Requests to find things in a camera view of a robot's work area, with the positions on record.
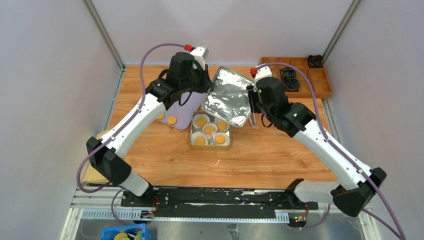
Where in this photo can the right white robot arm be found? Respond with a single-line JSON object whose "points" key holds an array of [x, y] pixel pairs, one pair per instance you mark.
{"points": [[356, 181]]}

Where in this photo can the white paper cup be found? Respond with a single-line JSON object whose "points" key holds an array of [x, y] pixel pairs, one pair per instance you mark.
{"points": [[197, 116], [196, 134], [209, 136], [218, 120], [227, 143]]}

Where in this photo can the gold square cookie tin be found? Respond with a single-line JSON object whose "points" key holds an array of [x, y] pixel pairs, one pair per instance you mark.
{"points": [[211, 146]]}

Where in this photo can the blue plastic bin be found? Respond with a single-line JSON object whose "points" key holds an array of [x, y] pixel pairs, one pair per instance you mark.
{"points": [[126, 232]]}

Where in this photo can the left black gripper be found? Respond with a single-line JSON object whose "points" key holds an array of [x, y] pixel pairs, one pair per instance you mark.
{"points": [[206, 81]]}

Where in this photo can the silver square tin lid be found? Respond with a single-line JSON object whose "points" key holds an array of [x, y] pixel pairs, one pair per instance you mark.
{"points": [[227, 99]]}

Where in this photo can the metal kitchen tongs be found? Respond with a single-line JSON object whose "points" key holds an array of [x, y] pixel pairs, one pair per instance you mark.
{"points": [[252, 120]]}

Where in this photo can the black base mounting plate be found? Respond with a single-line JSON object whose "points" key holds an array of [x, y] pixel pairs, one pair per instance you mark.
{"points": [[216, 203]]}

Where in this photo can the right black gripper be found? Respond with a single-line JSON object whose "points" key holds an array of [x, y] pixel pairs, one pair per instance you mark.
{"points": [[252, 93]]}

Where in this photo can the dark rolled sock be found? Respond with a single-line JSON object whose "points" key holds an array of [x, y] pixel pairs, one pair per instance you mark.
{"points": [[291, 85], [287, 73], [315, 61]]}

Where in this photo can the lavender plastic tray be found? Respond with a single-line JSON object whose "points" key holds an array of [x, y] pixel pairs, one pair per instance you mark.
{"points": [[184, 114]]}

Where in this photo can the folded yellow cloth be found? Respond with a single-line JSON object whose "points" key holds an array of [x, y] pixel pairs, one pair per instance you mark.
{"points": [[92, 176]]}

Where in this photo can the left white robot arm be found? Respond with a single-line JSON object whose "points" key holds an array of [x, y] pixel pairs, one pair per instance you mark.
{"points": [[106, 154]]}

